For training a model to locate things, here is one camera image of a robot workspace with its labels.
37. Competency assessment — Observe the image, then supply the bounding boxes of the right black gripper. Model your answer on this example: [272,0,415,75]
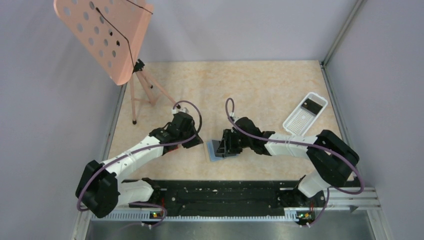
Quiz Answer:
[216,128,253,154]

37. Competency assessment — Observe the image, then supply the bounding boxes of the beige card holder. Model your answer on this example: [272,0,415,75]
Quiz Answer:
[206,139,239,162]

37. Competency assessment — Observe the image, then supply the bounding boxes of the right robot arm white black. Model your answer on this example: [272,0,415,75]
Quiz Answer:
[207,117,360,206]

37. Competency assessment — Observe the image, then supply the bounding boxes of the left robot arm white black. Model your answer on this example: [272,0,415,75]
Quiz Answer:
[75,111,203,218]

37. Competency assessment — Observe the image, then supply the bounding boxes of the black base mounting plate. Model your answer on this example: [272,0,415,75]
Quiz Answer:
[127,178,329,220]

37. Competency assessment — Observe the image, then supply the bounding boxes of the white perforated plastic basket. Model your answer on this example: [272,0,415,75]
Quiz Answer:
[282,92,328,136]

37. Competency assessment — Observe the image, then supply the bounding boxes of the black item in basket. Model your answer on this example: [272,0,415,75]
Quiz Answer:
[301,98,323,116]

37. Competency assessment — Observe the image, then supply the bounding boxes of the pink perforated music stand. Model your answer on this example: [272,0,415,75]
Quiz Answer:
[53,0,181,124]

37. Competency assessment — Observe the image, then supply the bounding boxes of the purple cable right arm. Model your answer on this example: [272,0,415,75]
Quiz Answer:
[225,97,365,229]

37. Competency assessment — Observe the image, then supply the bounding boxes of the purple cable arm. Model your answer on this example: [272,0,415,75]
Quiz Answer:
[225,97,365,229]
[76,100,203,229]

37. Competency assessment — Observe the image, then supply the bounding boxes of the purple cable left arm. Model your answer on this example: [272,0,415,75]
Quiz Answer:
[76,100,203,229]

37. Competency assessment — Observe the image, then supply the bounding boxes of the aluminium side rail left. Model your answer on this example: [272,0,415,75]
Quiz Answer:
[94,83,128,163]

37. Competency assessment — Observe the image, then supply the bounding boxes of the aluminium frame rail front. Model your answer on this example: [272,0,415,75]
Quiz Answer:
[79,188,379,229]

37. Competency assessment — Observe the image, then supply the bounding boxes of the black cable on stand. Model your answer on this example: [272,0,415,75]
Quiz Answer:
[95,0,154,67]

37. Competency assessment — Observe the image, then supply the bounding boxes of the aluminium corner post right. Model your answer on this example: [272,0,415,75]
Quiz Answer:
[321,0,367,69]

